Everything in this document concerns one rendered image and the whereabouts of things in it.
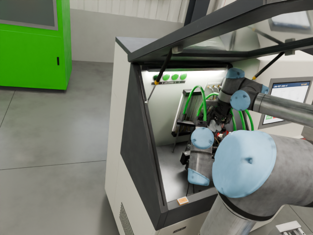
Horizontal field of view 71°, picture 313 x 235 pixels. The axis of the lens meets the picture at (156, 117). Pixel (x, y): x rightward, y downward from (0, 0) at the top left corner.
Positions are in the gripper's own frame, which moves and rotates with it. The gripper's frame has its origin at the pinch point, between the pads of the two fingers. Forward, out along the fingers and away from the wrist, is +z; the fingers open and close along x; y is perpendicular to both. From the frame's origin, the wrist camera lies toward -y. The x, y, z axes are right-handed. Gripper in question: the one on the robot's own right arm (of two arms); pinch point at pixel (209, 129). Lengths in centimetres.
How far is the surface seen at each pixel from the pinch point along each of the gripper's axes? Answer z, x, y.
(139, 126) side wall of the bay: 3.0, -35.0, -15.1
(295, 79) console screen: -22, 74, -11
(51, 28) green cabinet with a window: 23, -57, -264
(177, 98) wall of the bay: -0.6, -2.1, -32.5
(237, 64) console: -25, 35, -29
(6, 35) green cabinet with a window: 38, -111, -278
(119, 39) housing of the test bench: -28, -35, -58
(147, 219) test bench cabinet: 46, -35, 13
